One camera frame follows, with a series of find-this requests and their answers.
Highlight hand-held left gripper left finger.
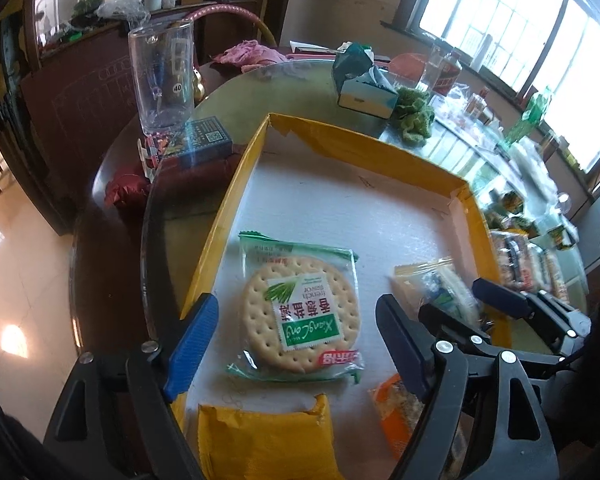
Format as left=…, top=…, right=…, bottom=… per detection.
left=42, top=292, right=221, bottom=480

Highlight small glass bottle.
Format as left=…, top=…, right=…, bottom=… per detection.
left=462, top=87, right=491, bottom=121

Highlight white plastic bags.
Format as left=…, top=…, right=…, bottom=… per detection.
left=505, top=137, right=561, bottom=196

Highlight clear plastic bag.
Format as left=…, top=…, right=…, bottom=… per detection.
left=95, top=0, right=151, bottom=23

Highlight colourful candy packet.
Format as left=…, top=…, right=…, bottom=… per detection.
left=137, top=130, right=181, bottom=181

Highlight green round cracker packet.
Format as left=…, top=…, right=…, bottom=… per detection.
left=225, top=230, right=366, bottom=386

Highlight row of snack packets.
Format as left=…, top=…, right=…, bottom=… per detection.
left=490, top=227, right=588, bottom=306

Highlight pink hula hoop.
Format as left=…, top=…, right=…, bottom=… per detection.
left=187, top=2, right=278, bottom=46

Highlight green knitted cloth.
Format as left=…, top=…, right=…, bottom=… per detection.
left=389, top=86, right=436, bottom=146

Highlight clear liquor bottle red label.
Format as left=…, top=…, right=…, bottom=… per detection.
left=420, top=42, right=463, bottom=96

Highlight red fly swatter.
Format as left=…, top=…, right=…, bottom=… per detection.
left=387, top=52, right=431, bottom=78

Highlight green plastic bottle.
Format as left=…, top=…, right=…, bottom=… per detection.
left=502, top=85, right=553, bottom=146

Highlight yellow clear snack packet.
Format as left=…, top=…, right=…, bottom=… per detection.
left=392, top=257, right=486, bottom=331

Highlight teal tissue box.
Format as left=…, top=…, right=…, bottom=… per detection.
left=331, top=42, right=401, bottom=121

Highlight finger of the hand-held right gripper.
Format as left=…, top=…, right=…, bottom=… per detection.
left=471, top=276, right=593, bottom=356
left=419, top=304, right=566, bottom=361

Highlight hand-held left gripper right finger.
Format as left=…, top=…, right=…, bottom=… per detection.
left=375, top=294, right=563, bottom=480

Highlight white paper roll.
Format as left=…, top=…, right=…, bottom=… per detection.
left=470, top=34, right=496, bottom=71

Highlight barred window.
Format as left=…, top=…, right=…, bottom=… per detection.
left=380, top=0, right=600, bottom=176

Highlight pink cloth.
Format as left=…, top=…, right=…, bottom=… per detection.
left=212, top=40, right=293, bottom=73

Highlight dark blue card box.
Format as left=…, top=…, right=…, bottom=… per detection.
left=162, top=116, right=233, bottom=168

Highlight dark wooden cabinet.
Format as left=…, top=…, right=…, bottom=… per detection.
left=22, top=0, right=301, bottom=201

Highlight printed laminated sheet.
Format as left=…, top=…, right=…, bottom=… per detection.
left=432, top=95, right=506, bottom=151

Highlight orange snack packet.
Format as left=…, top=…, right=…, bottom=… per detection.
left=370, top=372, right=431, bottom=461

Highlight yellow cardboard box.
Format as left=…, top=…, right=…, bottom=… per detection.
left=172, top=112, right=513, bottom=480

